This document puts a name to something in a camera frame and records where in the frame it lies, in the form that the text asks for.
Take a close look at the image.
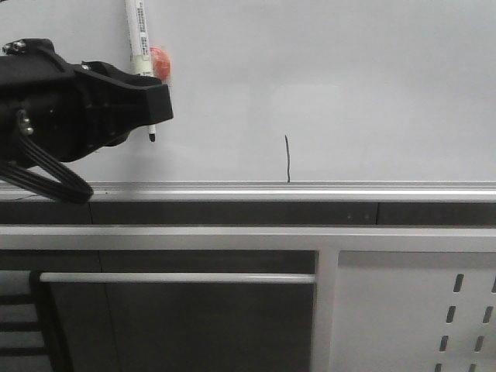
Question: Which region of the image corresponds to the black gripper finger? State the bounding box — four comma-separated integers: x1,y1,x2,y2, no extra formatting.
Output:
74,61,173,147

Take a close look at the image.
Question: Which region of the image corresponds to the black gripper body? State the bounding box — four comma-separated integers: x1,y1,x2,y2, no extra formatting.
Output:
1,38,132,167

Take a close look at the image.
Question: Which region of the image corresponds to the white whiteboard marker pen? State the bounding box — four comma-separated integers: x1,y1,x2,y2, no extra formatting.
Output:
123,0,157,143

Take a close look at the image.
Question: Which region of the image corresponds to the red round magnet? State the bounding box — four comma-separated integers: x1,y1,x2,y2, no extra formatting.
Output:
150,46,171,81

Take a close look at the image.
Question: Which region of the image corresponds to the black marker stroke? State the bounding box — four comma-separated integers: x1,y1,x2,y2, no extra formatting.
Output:
284,135,291,183

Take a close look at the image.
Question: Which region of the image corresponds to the white perforated metal panel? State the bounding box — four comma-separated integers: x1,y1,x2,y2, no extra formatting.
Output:
331,251,495,371

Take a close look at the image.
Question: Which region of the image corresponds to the black cable bundle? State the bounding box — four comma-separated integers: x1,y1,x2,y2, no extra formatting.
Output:
0,135,95,204

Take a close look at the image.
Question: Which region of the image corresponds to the whiteboard with aluminium frame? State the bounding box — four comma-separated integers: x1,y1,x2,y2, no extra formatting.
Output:
0,0,496,203

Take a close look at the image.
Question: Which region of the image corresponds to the white horizontal rail bar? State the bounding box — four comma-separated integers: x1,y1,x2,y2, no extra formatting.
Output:
40,272,316,284

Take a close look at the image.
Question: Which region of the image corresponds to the white metal stand frame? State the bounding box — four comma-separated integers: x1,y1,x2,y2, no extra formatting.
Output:
1,226,495,371

